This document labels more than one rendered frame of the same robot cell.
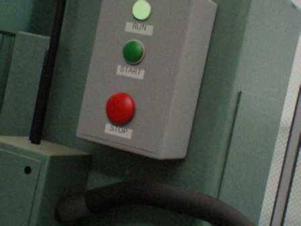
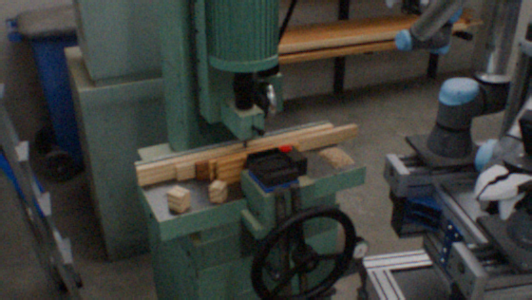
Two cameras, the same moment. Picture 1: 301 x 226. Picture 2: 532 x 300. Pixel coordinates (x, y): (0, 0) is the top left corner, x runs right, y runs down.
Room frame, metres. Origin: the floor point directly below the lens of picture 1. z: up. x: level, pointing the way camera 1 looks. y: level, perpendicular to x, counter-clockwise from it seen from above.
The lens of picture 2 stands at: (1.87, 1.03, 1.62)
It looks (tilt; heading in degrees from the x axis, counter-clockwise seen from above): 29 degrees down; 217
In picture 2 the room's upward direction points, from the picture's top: straight up
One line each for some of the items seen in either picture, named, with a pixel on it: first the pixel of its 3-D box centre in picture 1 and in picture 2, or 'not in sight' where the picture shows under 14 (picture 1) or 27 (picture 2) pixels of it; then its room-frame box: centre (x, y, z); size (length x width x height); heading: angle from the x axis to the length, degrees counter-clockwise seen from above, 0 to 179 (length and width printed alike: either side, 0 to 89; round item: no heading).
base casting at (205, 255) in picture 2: not in sight; (229, 185); (0.82, 0.12, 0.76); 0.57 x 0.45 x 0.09; 63
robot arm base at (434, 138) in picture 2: not in sight; (450, 134); (0.27, 0.63, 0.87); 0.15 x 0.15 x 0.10
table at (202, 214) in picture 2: not in sight; (261, 190); (0.92, 0.33, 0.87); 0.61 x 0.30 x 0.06; 153
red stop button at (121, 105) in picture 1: (120, 107); not in sight; (0.57, 0.03, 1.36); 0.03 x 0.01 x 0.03; 63
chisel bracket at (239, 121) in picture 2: not in sight; (242, 119); (0.86, 0.21, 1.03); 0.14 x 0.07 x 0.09; 63
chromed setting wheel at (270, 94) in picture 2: not in sight; (264, 100); (0.70, 0.17, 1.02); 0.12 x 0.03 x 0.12; 63
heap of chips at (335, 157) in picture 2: not in sight; (335, 155); (0.69, 0.42, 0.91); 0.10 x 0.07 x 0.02; 63
